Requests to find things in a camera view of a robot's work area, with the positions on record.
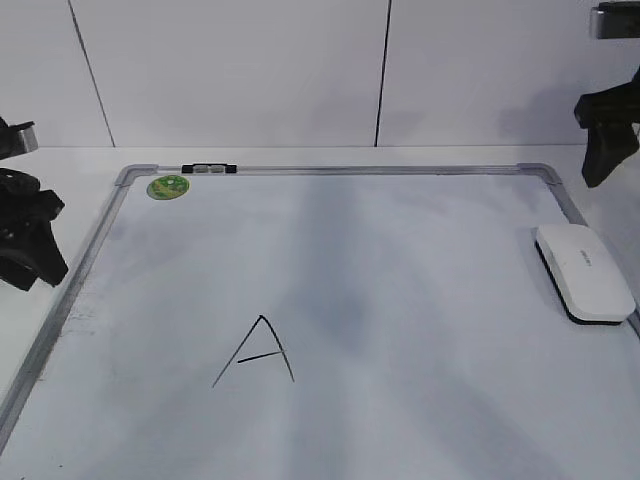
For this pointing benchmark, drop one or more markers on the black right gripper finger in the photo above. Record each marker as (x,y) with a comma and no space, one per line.
(608,145)

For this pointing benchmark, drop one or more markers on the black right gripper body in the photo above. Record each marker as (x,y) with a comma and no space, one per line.
(611,110)

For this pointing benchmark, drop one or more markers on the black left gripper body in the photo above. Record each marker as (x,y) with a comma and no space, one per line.
(24,204)

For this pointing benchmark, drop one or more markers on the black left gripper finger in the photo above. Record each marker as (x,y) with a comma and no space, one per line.
(46,257)
(20,268)

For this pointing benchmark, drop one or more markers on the white whiteboard eraser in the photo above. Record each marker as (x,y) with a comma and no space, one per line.
(588,280)

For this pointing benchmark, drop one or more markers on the whiteboard with grey frame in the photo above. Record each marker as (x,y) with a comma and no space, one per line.
(329,323)

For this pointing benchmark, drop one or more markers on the round green magnet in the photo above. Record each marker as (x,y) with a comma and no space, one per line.
(168,187)

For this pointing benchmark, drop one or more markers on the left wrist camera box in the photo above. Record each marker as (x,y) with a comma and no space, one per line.
(17,139)

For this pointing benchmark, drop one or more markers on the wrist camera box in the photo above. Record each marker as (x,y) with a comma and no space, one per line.
(615,20)
(17,139)

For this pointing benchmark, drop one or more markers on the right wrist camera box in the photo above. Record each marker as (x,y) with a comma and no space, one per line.
(615,20)

